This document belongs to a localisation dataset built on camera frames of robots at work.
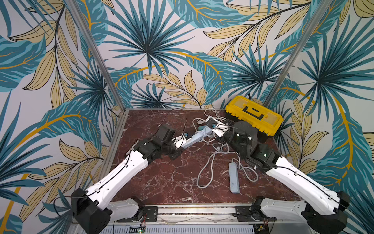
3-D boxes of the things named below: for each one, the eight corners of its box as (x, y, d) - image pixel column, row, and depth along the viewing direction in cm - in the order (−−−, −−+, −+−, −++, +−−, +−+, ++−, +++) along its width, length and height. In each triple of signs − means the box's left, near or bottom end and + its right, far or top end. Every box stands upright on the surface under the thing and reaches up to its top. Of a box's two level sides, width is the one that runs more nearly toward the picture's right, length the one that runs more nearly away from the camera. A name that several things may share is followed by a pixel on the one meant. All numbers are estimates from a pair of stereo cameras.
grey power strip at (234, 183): (230, 193, 82) (232, 191, 79) (228, 165, 93) (230, 162, 89) (237, 194, 82) (240, 192, 79) (235, 165, 93) (237, 163, 89)
